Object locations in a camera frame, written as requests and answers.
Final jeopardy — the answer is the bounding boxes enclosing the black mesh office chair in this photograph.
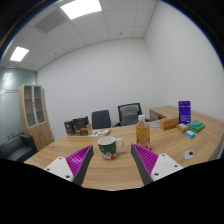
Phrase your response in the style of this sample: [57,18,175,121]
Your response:
[113,102,150,128]

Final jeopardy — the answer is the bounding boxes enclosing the orange-brown box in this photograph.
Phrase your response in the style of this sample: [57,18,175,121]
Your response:
[160,117,180,131]

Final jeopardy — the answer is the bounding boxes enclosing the small blue and white box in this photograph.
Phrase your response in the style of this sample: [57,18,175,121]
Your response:
[184,129,197,139]

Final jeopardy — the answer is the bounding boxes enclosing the dark padded office chair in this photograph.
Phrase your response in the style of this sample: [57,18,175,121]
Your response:
[91,109,112,130]

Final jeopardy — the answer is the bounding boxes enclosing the orange-label drink bottle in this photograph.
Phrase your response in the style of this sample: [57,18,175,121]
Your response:
[135,114,152,151]

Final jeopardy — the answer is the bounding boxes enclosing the purple standing package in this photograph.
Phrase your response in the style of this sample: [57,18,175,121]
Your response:
[178,100,192,125]

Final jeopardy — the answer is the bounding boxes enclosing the black leather sofa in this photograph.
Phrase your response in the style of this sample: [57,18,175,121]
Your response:
[0,133,38,164]

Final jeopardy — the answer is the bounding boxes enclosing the wooden side desk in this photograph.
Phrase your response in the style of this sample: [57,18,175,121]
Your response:
[148,105,181,122]

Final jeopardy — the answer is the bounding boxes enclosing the green and white mug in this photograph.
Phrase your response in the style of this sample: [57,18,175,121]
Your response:
[96,135,125,160]

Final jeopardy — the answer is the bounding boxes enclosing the wooden glass-door shelf cabinet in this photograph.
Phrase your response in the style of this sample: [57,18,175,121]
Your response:
[18,83,54,152]

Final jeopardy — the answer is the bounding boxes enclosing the small dark box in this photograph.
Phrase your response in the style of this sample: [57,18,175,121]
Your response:
[63,120,75,136]

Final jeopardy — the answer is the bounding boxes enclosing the small square ceiling light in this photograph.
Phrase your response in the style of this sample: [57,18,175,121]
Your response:
[9,46,30,63]

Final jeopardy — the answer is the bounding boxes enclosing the small round white disc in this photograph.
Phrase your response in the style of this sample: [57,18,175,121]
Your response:
[182,149,196,160]

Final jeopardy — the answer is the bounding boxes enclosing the large square ceiling light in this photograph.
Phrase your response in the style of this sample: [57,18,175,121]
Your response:
[59,0,103,21]

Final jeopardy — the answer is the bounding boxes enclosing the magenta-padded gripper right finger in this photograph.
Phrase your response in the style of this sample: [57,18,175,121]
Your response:
[130,143,184,186]

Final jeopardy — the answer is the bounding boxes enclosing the green packet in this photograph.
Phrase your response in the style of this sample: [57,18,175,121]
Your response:
[186,119,206,134]

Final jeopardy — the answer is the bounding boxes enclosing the printed leaflet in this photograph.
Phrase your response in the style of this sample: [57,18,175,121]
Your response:
[87,129,112,138]

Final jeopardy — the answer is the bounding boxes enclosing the ceiling air vent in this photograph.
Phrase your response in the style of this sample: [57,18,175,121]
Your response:
[34,9,68,34]

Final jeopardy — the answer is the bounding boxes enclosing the small tan labelled box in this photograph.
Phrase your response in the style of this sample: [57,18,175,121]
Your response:
[175,122,190,134]

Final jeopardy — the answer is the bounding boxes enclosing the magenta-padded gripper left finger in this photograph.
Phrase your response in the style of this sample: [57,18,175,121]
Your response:
[44,144,95,187]

